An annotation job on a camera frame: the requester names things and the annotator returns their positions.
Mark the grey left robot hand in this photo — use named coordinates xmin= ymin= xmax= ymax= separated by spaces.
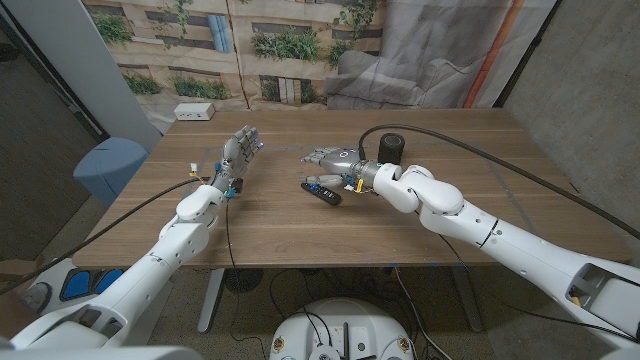
xmin=209 ymin=124 xmax=265 ymax=194

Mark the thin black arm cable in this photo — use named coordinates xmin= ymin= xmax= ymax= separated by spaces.
xmin=437 ymin=232 xmax=639 ymax=346
xmin=224 ymin=195 xmax=269 ymax=360

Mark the black cylindrical speaker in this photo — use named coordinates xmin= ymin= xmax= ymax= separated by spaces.
xmin=377 ymin=132 xmax=406 ymax=166

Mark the black backdrop stand pole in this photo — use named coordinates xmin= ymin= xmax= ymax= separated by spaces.
xmin=492 ymin=0 xmax=564 ymax=109

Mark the grey tape outline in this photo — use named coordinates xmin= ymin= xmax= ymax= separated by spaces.
xmin=152 ymin=141 xmax=556 ymax=261

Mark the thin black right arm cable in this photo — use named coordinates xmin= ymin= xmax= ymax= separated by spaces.
xmin=437 ymin=232 xmax=639 ymax=346

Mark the white power strip box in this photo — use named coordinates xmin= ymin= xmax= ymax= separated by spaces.
xmin=173 ymin=102 xmax=216 ymax=122

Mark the white table leg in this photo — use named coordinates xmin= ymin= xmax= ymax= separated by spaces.
xmin=197 ymin=268 xmax=226 ymax=335
xmin=452 ymin=265 xmax=484 ymax=334

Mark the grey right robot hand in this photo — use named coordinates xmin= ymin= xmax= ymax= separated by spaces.
xmin=298 ymin=145 xmax=377 ymax=190

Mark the blue-grey stool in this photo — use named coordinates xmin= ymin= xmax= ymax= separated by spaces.
xmin=73 ymin=136 xmax=150 ymax=208

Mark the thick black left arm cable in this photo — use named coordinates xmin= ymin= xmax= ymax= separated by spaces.
xmin=0 ymin=177 xmax=206 ymax=296

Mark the printed fabric backdrop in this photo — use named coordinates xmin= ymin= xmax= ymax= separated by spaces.
xmin=81 ymin=0 xmax=559 ymax=135

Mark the grey floor cable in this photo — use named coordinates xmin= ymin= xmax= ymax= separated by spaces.
xmin=393 ymin=268 xmax=441 ymax=360

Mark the brown cardboard box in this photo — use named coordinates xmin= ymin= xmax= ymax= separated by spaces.
xmin=0 ymin=258 xmax=46 ymax=341

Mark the black round floor foot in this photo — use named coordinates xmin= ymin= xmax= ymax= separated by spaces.
xmin=223 ymin=268 xmax=265 ymax=294

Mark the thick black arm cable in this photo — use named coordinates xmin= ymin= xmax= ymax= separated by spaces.
xmin=357 ymin=123 xmax=640 ymax=240
xmin=0 ymin=177 xmax=206 ymax=296

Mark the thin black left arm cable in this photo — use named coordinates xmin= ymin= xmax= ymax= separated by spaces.
xmin=224 ymin=195 xmax=269 ymax=360

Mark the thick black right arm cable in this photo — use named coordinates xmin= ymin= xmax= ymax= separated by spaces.
xmin=357 ymin=123 xmax=640 ymax=240

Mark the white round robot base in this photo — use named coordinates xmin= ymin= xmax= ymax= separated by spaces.
xmin=269 ymin=298 xmax=415 ymax=360

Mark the black TV remote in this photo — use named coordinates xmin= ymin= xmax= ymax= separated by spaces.
xmin=300 ymin=182 xmax=343 ymax=207

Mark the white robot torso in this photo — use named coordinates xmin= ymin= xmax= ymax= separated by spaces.
xmin=0 ymin=334 xmax=204 ymax=360

